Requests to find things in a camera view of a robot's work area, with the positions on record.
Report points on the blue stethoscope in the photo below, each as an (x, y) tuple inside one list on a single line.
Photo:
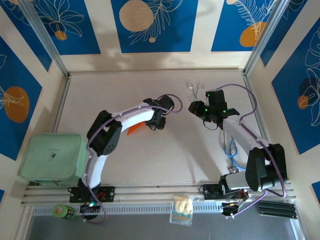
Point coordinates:
[(233, 169)]

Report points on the black controller board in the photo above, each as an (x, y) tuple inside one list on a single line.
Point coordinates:
[(231, 210), (90, 207)]

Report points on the aluminium frame post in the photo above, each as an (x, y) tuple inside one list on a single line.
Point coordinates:
[(265, 37), (45, 37)]

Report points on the clear bag with yellow contents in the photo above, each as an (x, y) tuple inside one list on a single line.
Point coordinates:
[(182, 205)]

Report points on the orange paper sheet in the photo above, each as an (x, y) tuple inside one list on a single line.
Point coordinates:
[(135, 128)]

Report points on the metal forceps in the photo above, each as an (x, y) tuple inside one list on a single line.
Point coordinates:
[(195, 93)]

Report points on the black ribbed block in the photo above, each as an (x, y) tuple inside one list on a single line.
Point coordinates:
[(275, 209)]

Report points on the aluminium mounting rail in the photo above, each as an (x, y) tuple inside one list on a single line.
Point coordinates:
[(155, 192)]

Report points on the green round can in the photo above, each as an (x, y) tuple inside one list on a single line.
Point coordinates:
[(62, 211)]

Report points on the aluminium table side rail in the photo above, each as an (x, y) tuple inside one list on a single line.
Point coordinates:
[(250, 87), (62, 100)]

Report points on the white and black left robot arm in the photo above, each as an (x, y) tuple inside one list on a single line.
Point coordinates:
[(98, 170)]

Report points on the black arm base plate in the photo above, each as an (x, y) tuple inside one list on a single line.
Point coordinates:
[(108, 193), (210, 192)]

